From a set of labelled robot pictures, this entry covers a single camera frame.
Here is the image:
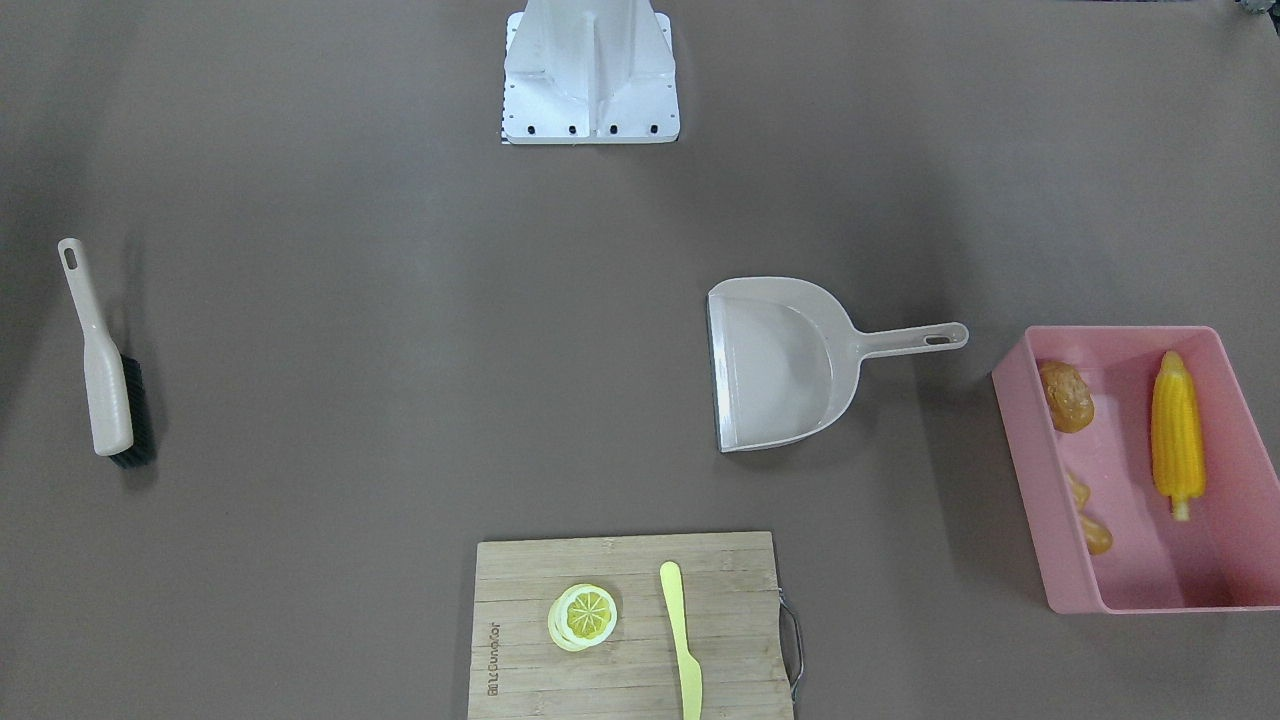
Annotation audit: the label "beige plastic dustpan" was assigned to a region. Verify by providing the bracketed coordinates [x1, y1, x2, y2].
[707, 275, 970, 454]

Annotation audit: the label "brown toy potato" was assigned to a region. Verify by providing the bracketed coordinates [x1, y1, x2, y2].
[1038, 360, 1096, 434]

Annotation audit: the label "tan toy ginger root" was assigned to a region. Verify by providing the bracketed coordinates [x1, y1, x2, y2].
[1066, 471, 1114, 556]

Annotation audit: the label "beige hand brush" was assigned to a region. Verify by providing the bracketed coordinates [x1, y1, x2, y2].
[58, 237, 156, 469]

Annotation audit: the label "yellow toy corn cob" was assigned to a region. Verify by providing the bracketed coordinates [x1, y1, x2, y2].
[1149, 350, 1207, 521]

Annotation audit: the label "pink plastic bin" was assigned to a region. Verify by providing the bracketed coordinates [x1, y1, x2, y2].
[991, 325, 1279, 615]

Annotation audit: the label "yellow lemon slices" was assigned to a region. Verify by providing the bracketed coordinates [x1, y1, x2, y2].
[547, 583, 620, 652]

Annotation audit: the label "wooden cutting board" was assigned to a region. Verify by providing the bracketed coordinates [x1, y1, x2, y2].
[467, 530, 795, 719]

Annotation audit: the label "yellow plastic knife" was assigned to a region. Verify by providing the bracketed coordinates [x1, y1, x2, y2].
[659, 561, 704, 719]

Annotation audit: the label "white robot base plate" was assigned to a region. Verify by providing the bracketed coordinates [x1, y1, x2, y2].
[500, 1, 681, 146]

